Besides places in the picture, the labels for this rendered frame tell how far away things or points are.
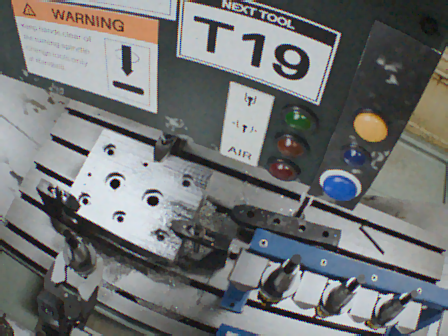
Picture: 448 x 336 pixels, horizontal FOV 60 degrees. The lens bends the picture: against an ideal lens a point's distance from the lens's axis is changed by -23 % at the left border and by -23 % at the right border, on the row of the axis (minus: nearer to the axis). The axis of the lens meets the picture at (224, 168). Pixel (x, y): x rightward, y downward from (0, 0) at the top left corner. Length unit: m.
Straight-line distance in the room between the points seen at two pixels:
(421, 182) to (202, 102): 1.50
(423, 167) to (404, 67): 1.58
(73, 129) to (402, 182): 1.16
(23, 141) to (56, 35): 1.25
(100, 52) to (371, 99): 0.20
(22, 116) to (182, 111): 1.32
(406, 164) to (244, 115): 1.48
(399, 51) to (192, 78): 0.16
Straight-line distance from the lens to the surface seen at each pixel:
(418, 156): 1.86
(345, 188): 0.36
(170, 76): 0.34
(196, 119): 0.37
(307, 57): 0.28
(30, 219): 1.19
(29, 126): 1.64
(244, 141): 0.37
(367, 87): 0.28
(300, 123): 0.32
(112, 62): 0.36
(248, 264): 0.76
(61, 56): 0.40
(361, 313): 0.79
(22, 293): 1.44
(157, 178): 1.08
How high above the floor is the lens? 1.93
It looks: 59 degrees down
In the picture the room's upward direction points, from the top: 10 degrees clockwise
